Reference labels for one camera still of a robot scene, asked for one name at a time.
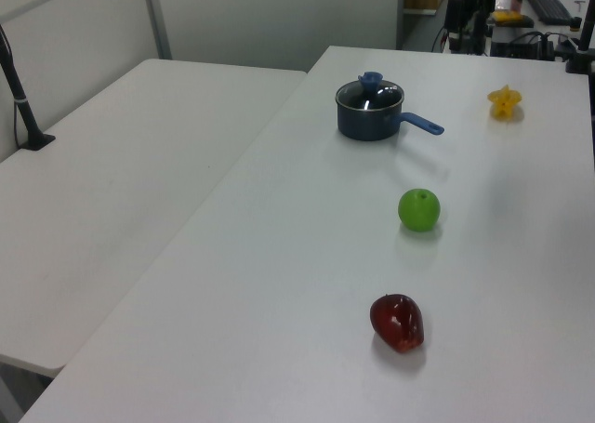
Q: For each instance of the black camera pole white band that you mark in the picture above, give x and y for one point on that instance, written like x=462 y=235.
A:
x=23 y=107

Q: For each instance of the yellow starfruit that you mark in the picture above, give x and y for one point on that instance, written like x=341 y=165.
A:
x=504 y=102

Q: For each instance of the black electronics box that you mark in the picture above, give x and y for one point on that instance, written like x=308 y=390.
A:
x=520 y=47

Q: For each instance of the glass lid with blue knob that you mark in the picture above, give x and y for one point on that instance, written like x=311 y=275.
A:
x=369 y=80

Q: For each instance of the green apple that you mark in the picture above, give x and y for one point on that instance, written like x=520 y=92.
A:
x=418 y=210

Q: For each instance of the yellow object on desk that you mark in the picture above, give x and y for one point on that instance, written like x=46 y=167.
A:
x=507 y=17

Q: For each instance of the white side table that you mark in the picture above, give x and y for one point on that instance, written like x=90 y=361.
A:
x=116 y=172

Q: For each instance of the black keyboard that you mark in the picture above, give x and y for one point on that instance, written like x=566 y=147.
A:
x=548 y=4

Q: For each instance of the dark blue saucepan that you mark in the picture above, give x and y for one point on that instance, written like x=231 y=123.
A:
x=367 y=126

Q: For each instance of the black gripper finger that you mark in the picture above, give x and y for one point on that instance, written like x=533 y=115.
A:
x=479 y=32
x=454 y=14

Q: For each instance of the grey partition frame post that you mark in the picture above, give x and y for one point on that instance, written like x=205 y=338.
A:
x=157 y=18

